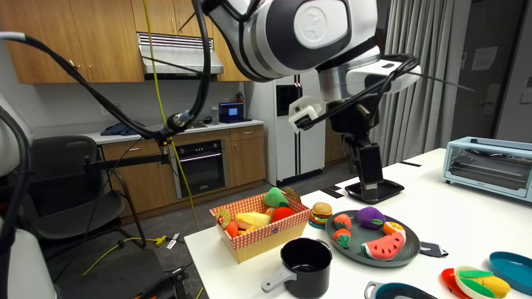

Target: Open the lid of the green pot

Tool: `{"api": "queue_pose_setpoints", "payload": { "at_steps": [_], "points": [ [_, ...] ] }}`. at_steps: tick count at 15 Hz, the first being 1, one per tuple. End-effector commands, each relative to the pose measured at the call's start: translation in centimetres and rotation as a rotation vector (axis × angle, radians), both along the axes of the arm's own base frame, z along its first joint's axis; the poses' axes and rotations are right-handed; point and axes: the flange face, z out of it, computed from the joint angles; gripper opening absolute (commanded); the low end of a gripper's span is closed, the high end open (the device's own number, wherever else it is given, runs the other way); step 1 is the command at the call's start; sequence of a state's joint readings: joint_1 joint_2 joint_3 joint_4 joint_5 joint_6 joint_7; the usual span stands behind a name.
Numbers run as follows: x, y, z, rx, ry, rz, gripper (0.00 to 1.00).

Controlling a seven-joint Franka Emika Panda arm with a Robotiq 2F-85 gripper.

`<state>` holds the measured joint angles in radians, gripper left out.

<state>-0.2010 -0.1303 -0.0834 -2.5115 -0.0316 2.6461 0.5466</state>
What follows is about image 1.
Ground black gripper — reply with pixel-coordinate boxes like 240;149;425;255
328;98;385;202

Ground teal green pot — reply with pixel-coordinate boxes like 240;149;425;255
362;279;436;299

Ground wide black tape strip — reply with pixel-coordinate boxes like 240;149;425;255
322;184;345;199

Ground purple plush eggplant toy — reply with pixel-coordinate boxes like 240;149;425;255
355;206;387;232

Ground red plush strawberry toy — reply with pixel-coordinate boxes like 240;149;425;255
330;227;353;250
330;212;353;230

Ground plush burger toy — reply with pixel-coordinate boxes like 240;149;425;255
307;201;333;227

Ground grey curtain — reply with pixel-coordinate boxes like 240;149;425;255
368;0;473;167

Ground plush orange slice toy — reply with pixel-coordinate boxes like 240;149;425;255
380;220;407;239

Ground dark grey round plate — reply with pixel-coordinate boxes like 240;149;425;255
323;207;422;269

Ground plush watermelon slice toy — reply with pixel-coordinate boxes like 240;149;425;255
360;230;407;262

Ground green plush pear toy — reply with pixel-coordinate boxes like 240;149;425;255
260;186;289;209

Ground red plush tomato toy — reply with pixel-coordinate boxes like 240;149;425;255
270;206;295;224

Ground wooden lower cabinets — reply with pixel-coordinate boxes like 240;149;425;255
101;124;267;215

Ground wooden cabinets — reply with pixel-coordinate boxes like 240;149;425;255
0;0;247;86
101;124;267;215

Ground light blue toaster oven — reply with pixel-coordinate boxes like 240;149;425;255
441;136;532;204

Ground red checkered cardboard basket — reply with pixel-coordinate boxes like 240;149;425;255
207;189;312;264

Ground yellow plush banana toy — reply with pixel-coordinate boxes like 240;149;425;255
234;210;272;230

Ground white kitchen countertop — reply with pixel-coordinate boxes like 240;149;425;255
81;117;265;146

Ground dark door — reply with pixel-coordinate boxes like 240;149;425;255
450;0;528;141

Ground blue countertop appliance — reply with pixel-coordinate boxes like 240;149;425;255
217;101;245;124

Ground red plate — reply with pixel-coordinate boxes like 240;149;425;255
440;267;471;299

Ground orange plush carrot toy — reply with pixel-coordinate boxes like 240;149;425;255
222;220;240;239

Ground brown kiwi slice toy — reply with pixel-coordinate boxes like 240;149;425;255
214;207;234;229

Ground white paper sign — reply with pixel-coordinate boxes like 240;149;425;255
470;44;500;73

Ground black built-in oven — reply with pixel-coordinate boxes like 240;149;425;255
174;137;227;199

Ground teal plate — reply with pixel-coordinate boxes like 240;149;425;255
486;250;532;297

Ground steel range hood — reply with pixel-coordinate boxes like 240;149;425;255
136;31;224;79

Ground black boom bar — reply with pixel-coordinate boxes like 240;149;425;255
81;152;174;171

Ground blue cloth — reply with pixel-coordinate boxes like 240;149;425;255
99;121;146;137

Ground grey office chair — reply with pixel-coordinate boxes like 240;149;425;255
24;134;129;242

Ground wooden upper cabinets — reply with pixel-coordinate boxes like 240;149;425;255
0;0;247;86

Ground thin black camera cable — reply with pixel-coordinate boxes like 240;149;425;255
297;53;422;132

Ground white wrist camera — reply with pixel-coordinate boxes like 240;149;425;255
287;96;325;134

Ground black saucepan with grey handle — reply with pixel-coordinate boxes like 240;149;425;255
260;237;333;299

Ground hanging yellow cable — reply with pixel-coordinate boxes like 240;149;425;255
141;0;199;224

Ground yellow floor cable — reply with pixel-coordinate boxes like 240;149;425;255
81;234;167;277

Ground thick black cable hose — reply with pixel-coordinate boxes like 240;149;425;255
0;0;214;142

